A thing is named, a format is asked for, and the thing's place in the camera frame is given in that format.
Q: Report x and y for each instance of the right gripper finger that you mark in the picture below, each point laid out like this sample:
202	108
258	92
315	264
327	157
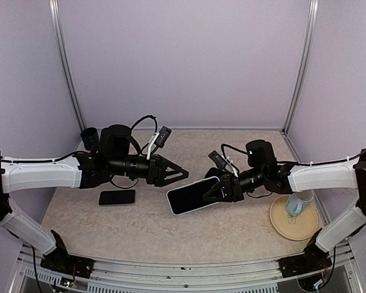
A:
215	198
217	190

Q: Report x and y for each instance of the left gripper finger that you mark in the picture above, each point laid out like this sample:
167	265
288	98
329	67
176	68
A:
169	177
170	167

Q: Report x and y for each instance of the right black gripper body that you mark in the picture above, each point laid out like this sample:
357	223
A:
235	188

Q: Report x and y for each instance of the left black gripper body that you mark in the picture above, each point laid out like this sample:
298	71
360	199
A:
154	178

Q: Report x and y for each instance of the black phone purple edge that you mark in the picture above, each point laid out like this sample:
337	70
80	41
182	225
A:
190	196

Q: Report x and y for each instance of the light blue phone case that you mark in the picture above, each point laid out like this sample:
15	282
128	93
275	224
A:
170	201

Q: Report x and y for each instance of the black phone silver edge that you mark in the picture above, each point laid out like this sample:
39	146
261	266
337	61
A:
117	198

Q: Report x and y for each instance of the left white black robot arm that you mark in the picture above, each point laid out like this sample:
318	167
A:
111	152

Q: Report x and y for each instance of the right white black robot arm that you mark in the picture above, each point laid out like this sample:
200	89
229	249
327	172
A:
286	178

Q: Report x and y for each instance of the light blue mug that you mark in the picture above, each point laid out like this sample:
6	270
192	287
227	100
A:
298	202

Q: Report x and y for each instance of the beige round plate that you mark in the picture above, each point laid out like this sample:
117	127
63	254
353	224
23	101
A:
298	228

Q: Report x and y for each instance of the dark green cup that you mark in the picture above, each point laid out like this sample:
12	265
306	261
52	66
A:
90	139

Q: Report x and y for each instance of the front aluminium rail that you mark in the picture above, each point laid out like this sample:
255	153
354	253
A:
264	275

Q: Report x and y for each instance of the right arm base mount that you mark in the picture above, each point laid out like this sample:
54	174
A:
310	260

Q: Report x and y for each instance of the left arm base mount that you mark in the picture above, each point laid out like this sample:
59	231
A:
63	262

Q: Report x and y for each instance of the left aluminium frame post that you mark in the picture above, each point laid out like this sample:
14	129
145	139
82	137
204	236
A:
60	40

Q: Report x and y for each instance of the aluminium frame post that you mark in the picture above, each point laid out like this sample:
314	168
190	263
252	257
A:
60	40
304	60

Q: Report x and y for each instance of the right aluminium frame post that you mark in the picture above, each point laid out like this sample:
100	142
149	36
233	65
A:
304	60

